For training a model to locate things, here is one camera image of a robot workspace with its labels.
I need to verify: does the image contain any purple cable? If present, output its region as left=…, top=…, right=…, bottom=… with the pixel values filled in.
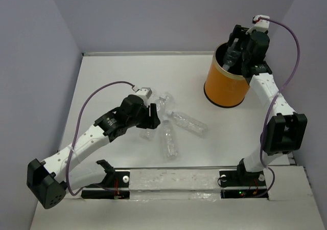
left=259, top=17, right=301, bottom=197
left=66, top=80, right=136, bottom=197

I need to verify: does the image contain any clear bottle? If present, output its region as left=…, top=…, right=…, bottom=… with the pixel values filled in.
left=166, top=110, right=208, bottom=137
left=155, top=92, right=175, bottom=118
left=222, top=39, right=241, bottom=71
left=139, top=129, right=156, bottom=141
left=159, top=119, right=178, bottom=161

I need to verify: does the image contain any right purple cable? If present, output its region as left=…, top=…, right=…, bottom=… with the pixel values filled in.
left=259, top=17, right=301, bottom=197

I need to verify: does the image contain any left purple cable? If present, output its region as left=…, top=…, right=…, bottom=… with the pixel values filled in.
left=66, top=80, right=136, bottom=197

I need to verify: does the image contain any metal rail back edge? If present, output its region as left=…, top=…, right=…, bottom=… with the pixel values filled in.
left=82, top=51, right=214, bottom=57

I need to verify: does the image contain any metal rail front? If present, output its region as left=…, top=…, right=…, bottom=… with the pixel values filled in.
left=114, top=166, right=237, bottom=170

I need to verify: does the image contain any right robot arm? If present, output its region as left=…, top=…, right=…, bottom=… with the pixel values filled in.
left=224, top=25, right=308, bottom=186

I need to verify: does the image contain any orange cylindrical bin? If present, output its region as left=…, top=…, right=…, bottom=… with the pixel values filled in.
left=203, top=43, right=250, bottom=108

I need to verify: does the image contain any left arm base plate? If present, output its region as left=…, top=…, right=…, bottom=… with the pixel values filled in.
left=81, top=170, right=130, bottom=200

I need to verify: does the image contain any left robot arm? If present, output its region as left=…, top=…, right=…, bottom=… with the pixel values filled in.
left=27, top=95, right=160, bottom=209

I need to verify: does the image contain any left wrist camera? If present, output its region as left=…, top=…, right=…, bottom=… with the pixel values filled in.
left=132, top=86, right=153, bottom=103

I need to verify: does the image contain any blue label plastic bottle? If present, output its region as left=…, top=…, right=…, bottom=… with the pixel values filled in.
left=148, top=90, right=158, bottom=105

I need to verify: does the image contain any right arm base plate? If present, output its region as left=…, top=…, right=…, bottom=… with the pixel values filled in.
left=217, top=170, right=268, bottom=199

